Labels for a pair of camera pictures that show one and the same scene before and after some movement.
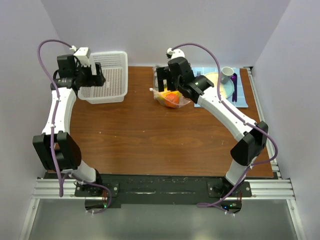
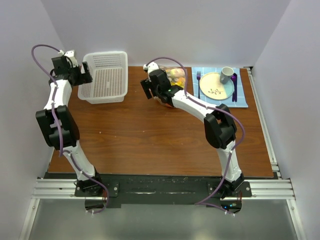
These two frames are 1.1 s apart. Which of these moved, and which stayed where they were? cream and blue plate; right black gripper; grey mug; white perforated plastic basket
Moved: right black gripper
Stayed: white perforated plastic basket; grey mug; cream and blue plate
